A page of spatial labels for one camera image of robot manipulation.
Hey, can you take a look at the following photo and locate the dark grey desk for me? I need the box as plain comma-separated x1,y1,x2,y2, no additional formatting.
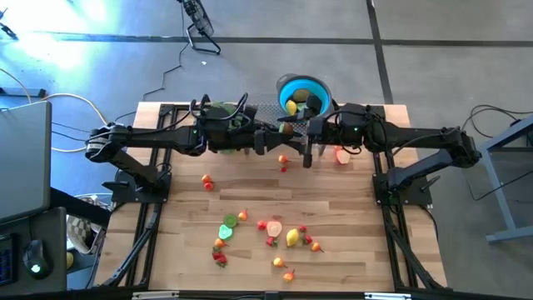
0,187,112,298

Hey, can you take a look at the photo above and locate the black floor cable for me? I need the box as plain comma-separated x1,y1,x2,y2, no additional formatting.
460,103,533,209

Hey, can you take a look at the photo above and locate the beige floor cable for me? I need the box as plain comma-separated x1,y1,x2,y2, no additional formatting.
0,67,113,153

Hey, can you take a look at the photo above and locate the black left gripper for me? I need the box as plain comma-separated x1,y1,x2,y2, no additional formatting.
202,103,307,156

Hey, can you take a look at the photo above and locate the black floor stand leg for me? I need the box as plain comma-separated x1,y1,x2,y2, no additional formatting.
0,7,20,42

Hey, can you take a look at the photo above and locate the blue-grey metal table frame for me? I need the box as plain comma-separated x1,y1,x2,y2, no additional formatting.
474,114,533,245

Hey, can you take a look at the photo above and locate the black keyboard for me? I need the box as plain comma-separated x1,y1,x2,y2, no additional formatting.
0,232,18,288

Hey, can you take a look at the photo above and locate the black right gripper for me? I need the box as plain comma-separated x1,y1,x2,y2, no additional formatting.
277,94,342,169

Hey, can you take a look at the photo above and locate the grey power strip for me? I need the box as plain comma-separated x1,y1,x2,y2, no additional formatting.
0,86,47,99

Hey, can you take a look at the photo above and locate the black fan cable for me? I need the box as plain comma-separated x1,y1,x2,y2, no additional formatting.
142,3,187,103

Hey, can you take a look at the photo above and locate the black computer mouse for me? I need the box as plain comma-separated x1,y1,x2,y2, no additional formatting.
21,238,53,280

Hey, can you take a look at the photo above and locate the whole brown toy kiwi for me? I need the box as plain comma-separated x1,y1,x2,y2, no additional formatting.
292,87,312,103

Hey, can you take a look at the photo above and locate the checkered bag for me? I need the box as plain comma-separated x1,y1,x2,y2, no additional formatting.
66,195,109,255

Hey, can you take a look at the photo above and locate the perforated metal shelf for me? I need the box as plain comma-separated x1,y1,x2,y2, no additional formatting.
242,92,328,158

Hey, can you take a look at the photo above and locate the blue collapsible colander bowl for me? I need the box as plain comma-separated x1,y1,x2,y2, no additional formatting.
276,73,334,120

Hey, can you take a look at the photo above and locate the grey computer monitor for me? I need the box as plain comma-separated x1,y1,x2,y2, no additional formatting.
0,101,53,224

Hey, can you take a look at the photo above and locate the silver frame bracket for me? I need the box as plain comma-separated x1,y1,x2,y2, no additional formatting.
132,291,181,300
365,292,412,300

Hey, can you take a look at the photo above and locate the green plant in white pot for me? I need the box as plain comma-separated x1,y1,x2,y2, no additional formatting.
198,101,251,155

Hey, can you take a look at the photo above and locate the black floor fan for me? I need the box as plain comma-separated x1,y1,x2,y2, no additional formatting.
178,0,222,56

